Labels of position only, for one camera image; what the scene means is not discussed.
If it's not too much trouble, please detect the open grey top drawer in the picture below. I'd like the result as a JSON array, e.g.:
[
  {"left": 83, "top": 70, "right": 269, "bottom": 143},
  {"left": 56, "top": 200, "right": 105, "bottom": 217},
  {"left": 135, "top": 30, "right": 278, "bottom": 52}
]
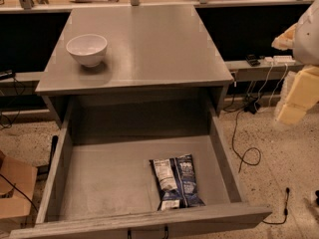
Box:
[{"left": 10, "top": 98, "right": 271, "bottom": 239}]

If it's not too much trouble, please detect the white charger cable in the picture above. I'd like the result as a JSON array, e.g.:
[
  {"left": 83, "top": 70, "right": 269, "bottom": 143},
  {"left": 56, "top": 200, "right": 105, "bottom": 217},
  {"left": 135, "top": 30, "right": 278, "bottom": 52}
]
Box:
[{"left": 254, "top": 63, "right": 289, "bottom": 112}]

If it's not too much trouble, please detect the black floor cable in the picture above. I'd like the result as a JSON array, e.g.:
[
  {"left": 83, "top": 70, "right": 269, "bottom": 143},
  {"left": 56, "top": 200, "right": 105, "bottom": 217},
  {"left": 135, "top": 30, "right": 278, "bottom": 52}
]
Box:
[{"left": 230, "top": 107, "right": 263, "bottom": 173}]

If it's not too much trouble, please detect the white ceramic bowl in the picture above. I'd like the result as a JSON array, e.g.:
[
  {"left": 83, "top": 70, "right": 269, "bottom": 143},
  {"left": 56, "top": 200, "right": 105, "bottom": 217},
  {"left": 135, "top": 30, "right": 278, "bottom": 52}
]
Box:
[{"left": 66, "top": 34, "right": 108, "bottom": 68}]

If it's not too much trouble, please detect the black drawer handle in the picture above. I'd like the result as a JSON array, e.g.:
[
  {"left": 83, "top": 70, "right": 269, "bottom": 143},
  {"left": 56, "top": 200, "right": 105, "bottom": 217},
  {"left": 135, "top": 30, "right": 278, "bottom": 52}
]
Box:
[{"left": 127, "top": 226, "right": 169, "bottom": 239}]

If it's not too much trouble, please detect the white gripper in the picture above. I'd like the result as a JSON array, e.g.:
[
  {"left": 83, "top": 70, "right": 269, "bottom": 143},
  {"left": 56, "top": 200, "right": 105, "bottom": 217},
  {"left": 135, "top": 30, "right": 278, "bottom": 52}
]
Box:
[{"left": 271, "top": 0, "right": 319, "bottom": 124}]

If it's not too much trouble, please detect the white power strip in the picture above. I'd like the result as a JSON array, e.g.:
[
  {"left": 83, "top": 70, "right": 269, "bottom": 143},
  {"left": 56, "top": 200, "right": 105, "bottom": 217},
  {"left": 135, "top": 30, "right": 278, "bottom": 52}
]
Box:
[{"left": 264, "top": 55, "right": 295, "bottom": 65}]

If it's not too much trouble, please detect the black small device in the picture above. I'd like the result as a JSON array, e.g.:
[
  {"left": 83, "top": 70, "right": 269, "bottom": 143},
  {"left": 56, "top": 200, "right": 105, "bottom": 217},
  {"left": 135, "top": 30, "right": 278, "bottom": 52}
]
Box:
[{"left": 245, "top": 54, "right": 260, "bottom": 67}]

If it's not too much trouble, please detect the black cable with plug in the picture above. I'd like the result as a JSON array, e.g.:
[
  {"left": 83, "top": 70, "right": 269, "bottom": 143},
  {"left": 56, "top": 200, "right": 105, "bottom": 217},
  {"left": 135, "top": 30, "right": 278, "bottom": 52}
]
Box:
[{"left": 262, "top": 186, "right": 291, "bottom": 226}]

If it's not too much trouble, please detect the blue chip bag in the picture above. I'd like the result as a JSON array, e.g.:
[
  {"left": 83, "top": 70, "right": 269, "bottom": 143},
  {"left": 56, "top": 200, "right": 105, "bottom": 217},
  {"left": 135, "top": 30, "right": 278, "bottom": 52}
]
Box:
[{"left": 150, "top": 154, "right": 204, "bottom": 211}]

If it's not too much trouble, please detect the grey counter cabinet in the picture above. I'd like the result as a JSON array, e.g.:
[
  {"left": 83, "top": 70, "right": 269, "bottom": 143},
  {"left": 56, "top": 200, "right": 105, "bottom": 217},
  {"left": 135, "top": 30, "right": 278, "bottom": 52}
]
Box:
[{"left": 35, "top": 4, "right": 235, "bottom": 129}]

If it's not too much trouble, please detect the black power adapter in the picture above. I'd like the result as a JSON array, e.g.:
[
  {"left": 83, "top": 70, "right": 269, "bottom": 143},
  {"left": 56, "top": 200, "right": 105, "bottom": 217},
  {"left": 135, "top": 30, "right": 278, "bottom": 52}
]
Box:
[{"left": 244, "top": 101, "right": 260, "bottom": 115}]

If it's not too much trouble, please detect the cardboard box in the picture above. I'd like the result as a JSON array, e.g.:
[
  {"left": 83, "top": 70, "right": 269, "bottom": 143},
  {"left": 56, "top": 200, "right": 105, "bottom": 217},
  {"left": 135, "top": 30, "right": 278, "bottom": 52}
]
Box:
[{"left": 0, "top": 152, "right": 37, "bottom": 233}]

